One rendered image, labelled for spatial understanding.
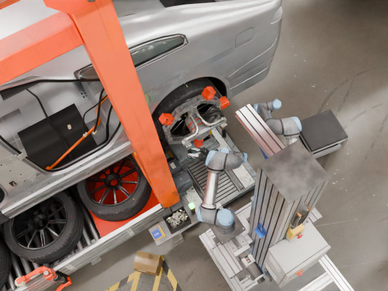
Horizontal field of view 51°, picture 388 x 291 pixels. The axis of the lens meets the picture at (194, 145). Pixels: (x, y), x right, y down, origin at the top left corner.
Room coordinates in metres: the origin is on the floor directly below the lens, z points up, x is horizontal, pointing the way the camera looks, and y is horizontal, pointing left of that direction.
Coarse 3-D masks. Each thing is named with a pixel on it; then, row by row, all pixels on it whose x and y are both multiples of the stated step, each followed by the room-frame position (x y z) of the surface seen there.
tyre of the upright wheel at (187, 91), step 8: (192, 80) 2.01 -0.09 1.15; (200, 80) 2.03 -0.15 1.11; (208, 80) 2.08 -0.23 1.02; (176, 88) 1.95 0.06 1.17; (184, 88) 1.93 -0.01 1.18; (192, 88) 1.92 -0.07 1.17; (200, 88) 1.93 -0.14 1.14; (216, 88) 2.02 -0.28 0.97; (168, 96) 1.90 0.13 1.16; (176, 96) 1.87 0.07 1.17; (184, 96) 1.86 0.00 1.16; (192, 96) 1.89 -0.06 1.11; (160, 104) 1.87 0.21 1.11; (168, 104) 1.83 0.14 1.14; (176, 104) 1.83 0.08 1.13; (160, 112) 1.81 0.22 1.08; (168, 112) 1.80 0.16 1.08; (160, 128) 1.76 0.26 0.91; (160, 136) 1.75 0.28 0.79
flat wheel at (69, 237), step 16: (64, 192) 1.53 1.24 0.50; (32, 208) 1.49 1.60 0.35; (48, 208) 1.40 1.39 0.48; (64, 208) 1.37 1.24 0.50; (80, 208) 1.42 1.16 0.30; (16, 224) 1.33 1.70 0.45; (32, 224) 1.29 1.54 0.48; (48, 224) 1.26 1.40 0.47; (80, 224) 1.24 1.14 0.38; (16, 240) 1.16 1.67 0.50; (32, 240) 1.14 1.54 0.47; (64, 240) 1.08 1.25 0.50; (32, 256) 0.99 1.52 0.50; (48, 256) 0.97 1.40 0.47
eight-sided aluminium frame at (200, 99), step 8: (200, 96) 1.86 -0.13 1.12; (216, 96) 1.94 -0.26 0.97; (184, 104) 1.82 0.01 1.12; (192, 104) 1.81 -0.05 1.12; (216, 104) 1.87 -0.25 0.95; (176, 112) 1.77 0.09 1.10; (184, 112) 1.76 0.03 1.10; (176, 120) 1.73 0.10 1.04; (208, 120) 1.89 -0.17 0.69; (216, 120) 1.87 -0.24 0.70; (168, 128) 1.70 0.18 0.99; (168, 136) 1.69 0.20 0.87; (176, 136) 1.78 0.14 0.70; (184, 136) 1.80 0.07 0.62
